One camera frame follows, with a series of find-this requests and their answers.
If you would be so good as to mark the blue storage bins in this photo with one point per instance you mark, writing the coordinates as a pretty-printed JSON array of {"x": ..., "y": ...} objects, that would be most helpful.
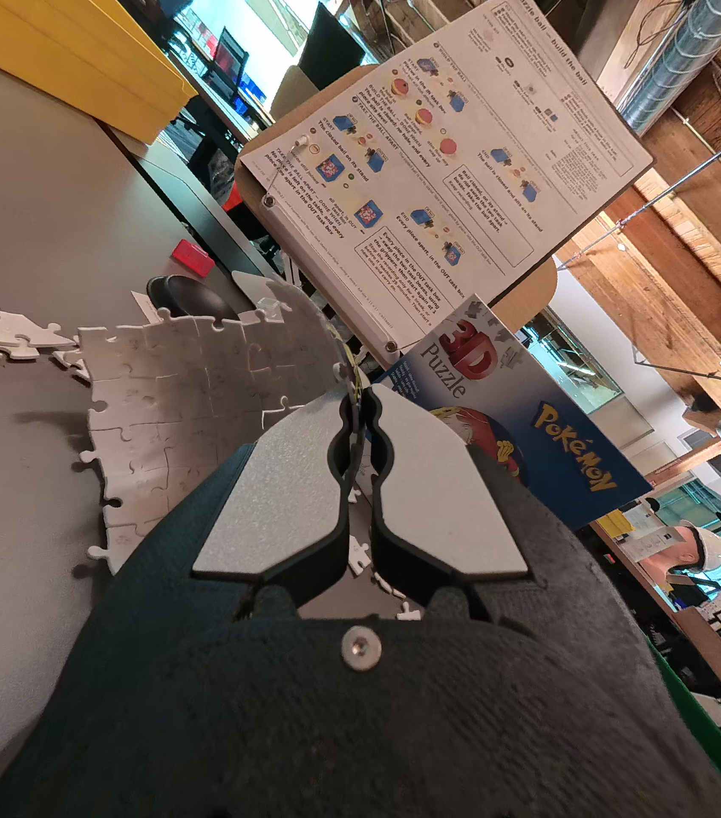
[{"x": 252, "y": 96}]

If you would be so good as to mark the dark adjacent table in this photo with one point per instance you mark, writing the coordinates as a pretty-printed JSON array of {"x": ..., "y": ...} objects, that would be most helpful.
[{"x": 194, "y": 198}]

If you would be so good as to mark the thin metal ceiling rod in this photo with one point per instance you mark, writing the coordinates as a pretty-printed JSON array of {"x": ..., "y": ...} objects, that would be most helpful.
[{"x": 654, "y": 192}]

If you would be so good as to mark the brown cardboard panel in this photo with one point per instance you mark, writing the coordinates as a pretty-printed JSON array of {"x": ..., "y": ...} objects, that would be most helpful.
[{"x": 293, "y": 93}]

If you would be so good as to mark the black hanging panel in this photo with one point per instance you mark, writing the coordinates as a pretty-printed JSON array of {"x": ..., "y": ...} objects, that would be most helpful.
[{"x": 332, "y": 45}]

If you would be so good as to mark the yellow plastic bin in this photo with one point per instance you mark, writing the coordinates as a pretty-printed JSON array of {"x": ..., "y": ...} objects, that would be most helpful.
[{"x": 66, "y": 57}]

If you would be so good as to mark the small yellow bin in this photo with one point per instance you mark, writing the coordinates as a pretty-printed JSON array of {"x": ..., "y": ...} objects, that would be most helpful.
[{"x": 613, "y": 524}]

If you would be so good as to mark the silver ribbed ventilation duct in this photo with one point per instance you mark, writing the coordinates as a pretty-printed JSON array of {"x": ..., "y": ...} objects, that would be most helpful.
[{"x": 686, "y": 57}]

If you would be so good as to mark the green plastic bin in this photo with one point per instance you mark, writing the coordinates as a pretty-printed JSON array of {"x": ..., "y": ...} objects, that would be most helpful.
[{"x": 712, "y": 754}]

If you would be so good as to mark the black round ball stand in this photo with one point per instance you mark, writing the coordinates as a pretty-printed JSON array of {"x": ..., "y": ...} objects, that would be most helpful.
[{"x": 188, "y": 297}]

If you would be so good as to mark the blue puzzle box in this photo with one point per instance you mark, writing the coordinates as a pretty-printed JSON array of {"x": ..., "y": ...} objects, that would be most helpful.
[{"x": 558, "y": 441}]

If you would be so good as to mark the wooden board with instruction sheet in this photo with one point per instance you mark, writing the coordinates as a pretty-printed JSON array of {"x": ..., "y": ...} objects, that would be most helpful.
[{"x": 431, "y": 179}]

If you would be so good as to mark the partly built puzzle ball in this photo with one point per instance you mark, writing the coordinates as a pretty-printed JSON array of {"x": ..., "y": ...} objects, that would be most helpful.
[{"x": 194, "y": 396}]

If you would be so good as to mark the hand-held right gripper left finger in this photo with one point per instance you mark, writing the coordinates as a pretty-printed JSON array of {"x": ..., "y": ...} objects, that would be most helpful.
[{"x": 271, "y": 505}]

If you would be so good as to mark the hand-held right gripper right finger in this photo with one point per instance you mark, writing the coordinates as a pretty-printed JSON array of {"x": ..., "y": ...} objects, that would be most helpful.
[{"x": 443, "y": 505}]

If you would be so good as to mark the small red plastic clip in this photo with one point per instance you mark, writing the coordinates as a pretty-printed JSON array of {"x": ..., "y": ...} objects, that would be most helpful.
[{"x": 193, "y": 257}]

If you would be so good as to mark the clear plastic block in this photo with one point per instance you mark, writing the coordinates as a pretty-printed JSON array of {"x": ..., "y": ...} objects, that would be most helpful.
[{"x": 266, "y": 304}]

